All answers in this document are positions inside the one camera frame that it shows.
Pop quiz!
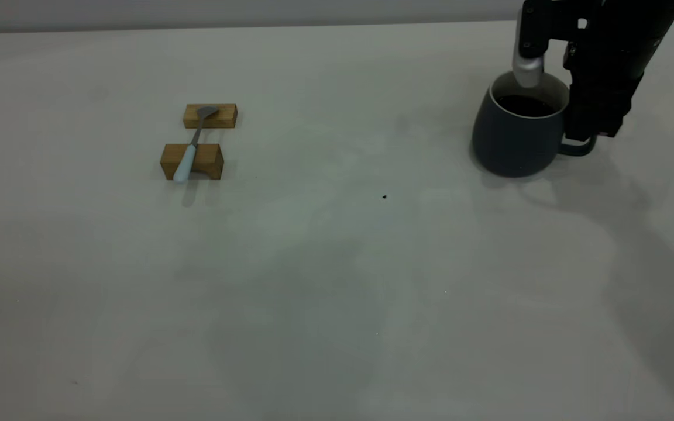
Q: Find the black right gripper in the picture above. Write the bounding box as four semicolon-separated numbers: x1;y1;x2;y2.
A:
563;22;645;142

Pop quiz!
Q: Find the arched wooden block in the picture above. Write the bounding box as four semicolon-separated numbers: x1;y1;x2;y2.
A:
160;143;225;181

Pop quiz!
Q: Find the black right camera bracket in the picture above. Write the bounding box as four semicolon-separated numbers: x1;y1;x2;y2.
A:
517;0;583;59

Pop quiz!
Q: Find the dark grey ceramic mug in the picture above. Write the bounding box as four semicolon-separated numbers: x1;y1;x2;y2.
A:
470;71;598;178

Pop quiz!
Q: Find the blue handled metal spoon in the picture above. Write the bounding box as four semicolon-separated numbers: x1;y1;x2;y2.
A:
173;105;221;183

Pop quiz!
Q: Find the flat wooden block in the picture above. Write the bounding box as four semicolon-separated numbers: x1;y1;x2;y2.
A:
183;103;238;129

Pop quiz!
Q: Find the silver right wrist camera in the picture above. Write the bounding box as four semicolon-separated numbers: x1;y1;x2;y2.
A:
511;51;546;89

